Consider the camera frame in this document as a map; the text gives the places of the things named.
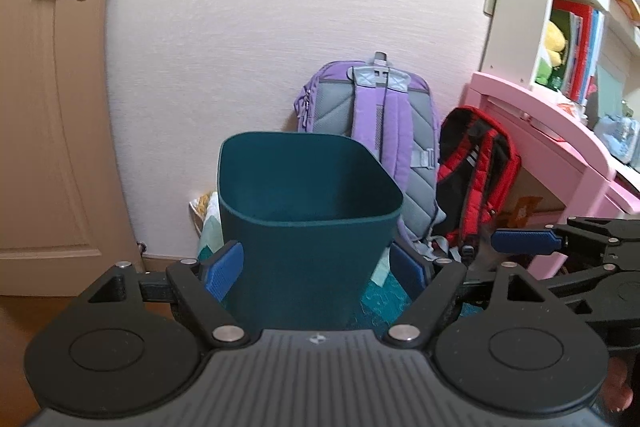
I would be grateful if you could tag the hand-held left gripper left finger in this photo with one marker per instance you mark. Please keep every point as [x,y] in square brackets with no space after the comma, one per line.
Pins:
[225,269]

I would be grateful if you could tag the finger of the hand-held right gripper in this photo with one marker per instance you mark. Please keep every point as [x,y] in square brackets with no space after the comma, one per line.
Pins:
[575,288]
[525,242]

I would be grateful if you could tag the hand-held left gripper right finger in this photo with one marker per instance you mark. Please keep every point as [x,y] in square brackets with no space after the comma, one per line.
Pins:
[406,268]

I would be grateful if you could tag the dark teal trash bin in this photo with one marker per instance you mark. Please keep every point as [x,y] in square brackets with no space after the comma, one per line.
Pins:
[300,217]

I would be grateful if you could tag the person's right hand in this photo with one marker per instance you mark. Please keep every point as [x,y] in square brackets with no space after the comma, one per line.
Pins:
[620,387]

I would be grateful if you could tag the door stopper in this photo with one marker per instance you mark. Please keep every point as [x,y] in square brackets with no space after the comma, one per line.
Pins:
[142,248]

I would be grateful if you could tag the red black backpack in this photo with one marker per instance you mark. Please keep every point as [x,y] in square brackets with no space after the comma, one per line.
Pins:
[475,172]

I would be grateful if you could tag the pink desk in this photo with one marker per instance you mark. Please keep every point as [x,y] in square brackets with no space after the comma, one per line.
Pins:
[560,147]

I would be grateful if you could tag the light blue cloth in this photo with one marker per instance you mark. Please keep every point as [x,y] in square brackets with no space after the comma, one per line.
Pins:
[620,137]

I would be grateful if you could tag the purple grey backpack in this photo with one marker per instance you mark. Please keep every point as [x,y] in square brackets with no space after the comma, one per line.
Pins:
[370,122]

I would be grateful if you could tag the yellow plush toy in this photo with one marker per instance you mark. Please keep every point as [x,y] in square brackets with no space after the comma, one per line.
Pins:
[552,49]

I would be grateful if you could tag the row of colourful books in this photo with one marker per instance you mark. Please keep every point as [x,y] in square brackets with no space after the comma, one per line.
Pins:
[582,49]

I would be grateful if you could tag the brown wooden door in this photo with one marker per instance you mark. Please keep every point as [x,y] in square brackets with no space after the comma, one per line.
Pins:
[55,107]

